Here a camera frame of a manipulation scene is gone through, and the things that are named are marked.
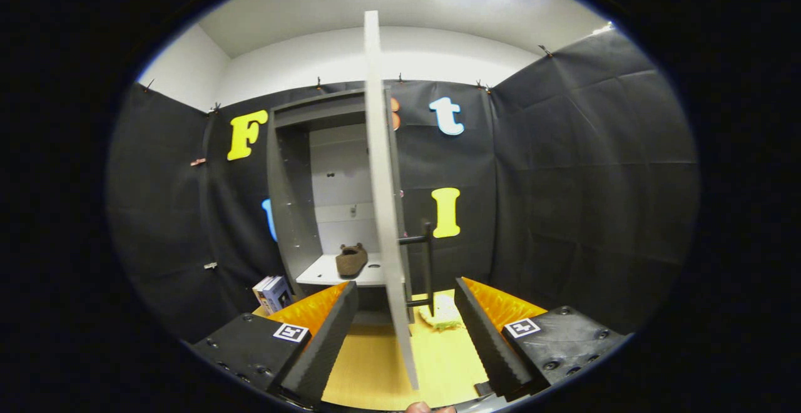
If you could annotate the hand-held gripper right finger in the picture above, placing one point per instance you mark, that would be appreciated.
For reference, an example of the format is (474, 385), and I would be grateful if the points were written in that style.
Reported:
(488, 344)

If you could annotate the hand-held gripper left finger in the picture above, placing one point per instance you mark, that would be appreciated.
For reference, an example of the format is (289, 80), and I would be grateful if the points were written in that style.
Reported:
(325, 344)

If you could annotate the brown fuzzy shoe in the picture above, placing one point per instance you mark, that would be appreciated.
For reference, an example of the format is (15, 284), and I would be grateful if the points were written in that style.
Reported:
(350, 261)

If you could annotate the grey shoe cabinet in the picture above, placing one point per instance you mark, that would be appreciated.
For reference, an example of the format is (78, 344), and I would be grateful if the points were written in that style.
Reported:
(291, 213)

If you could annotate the yellow pineapple plush toy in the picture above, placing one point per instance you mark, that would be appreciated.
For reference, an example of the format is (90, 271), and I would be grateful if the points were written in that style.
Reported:
(444, 313)

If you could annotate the blue cover book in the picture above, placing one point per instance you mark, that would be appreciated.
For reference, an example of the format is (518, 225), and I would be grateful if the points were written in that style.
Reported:
(278, 293)

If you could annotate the white book with striped spine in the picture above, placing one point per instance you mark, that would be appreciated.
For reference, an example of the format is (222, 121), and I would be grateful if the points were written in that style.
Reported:
(260, 291)

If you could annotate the black backdrop cloth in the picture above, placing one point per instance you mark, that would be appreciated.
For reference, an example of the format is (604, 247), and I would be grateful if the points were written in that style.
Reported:
(563, 181)

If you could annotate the small ceiling light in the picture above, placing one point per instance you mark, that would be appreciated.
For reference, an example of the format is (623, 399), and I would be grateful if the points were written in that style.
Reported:
(605, 27)

